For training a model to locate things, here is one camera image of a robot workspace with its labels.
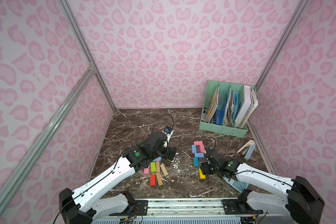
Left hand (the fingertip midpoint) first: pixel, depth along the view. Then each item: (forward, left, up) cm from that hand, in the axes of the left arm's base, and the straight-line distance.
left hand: (170, 143), depth 73 cm
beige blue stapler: (+4, -50, -19) cm, 54 cm away
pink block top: (+14, -20, -24) cm, 34 cm away
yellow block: (-10, -18, -20) cm, 29 cm away
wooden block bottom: (-11, +7, -22) cm, 26 cm away
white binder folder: (+26, -49, +2) cm, 56 cm away
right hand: (-5, -20, -19) cm, 28 cm away
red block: (-12, +10, -22) cm, 27 cm away
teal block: (-1, -16, -21) cm, 26 cm away
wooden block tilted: (-6, +4, -21) cm, 22 cm away
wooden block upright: (-4, +8, -21) cm, 23 cm away
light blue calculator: (-16, -38, -20) cm, 46 cm away
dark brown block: (-1, +3, -21) cm, 21 cm away
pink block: (-7, +15, -21) cm, 27 cm away
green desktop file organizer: (+27, -36, -1) cm, 45 cm away
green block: (-4, +11, -20) cm, 23 cm away
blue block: (+8, -16, -21) cm, 28 cm away
